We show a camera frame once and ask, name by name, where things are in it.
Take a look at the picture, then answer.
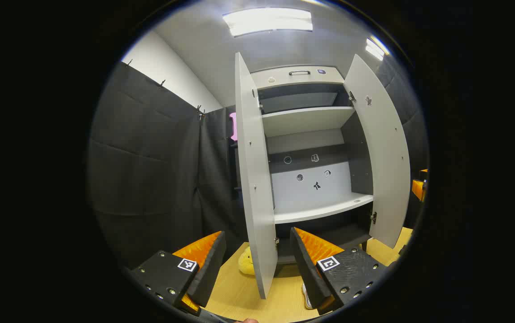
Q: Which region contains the grey shoe cabinet door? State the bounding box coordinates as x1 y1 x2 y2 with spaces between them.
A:
344 54 411 249
235 52 278 300

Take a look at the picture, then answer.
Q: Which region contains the grey shoe cabinet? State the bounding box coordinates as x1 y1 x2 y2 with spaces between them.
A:
251 65 375 265

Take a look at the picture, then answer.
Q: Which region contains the large ceiling light panel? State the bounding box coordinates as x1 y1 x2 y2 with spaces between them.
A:
223 7 313 37

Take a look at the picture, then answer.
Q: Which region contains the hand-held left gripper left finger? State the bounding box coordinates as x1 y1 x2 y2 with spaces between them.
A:
130 231 227 317

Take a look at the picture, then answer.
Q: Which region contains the yellow plush toy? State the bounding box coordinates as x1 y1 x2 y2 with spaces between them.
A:
238 246 258 275

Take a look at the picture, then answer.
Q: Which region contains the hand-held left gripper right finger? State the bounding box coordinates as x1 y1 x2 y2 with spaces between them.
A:
290 227 390 314

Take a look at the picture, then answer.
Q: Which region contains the white striped shoe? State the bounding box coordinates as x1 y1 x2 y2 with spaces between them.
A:
301 283 314 310

